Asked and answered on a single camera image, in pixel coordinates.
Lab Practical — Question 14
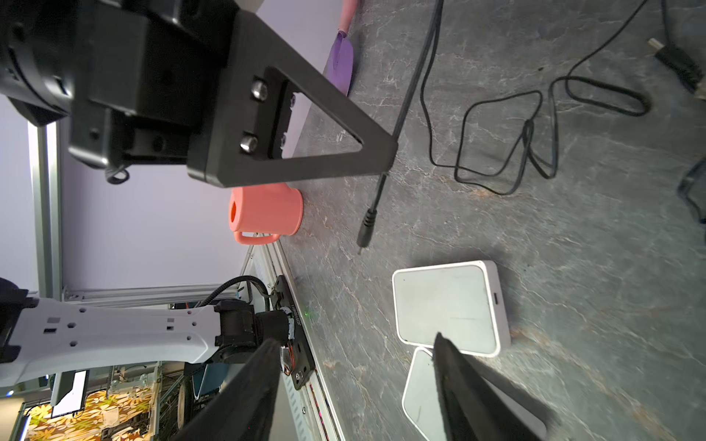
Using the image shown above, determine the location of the purple trowel pink handle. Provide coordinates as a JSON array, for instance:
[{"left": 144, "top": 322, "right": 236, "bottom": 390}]
[{"left": 324, "top": 0, "right": 360, "bottom": 96}]

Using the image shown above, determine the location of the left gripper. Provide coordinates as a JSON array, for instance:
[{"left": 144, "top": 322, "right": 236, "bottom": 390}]
[{"left": 1, "top": 1, "right": 237, "bottom": 171}]

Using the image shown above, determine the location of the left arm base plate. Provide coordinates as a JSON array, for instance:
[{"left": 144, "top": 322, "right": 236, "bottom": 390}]
[{"left": 271, "top": 275, "right": 315, "bottom": 391}]

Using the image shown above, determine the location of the pink watering can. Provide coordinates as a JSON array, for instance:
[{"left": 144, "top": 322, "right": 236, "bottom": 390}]
[{"left": 229, "top": 183, "right": 304, "bottom": 246}]

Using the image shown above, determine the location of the black power adapter near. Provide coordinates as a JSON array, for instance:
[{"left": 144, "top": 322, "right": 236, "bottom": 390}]
[{"left": 647, "top": 38, "right": 705, "bottom": 101}]

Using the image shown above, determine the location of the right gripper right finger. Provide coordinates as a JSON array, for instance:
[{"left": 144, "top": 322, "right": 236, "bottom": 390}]
[{"left": 432, "top": 334, "right": 546, "bottom": 440}]

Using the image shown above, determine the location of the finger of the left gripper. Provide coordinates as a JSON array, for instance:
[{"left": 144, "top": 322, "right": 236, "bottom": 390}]
[{"left": 187, "top": 10, "right": 398, "bottom": 187}]

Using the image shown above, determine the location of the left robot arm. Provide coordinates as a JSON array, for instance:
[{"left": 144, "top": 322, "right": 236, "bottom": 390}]
[{"left": 1, "top": 1, "right": 397, "bottom": 386}]

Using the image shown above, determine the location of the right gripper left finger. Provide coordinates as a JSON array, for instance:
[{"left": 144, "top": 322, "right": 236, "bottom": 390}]
[{"left": 174, "top": 339, "right": 281, "bottom": 441}]

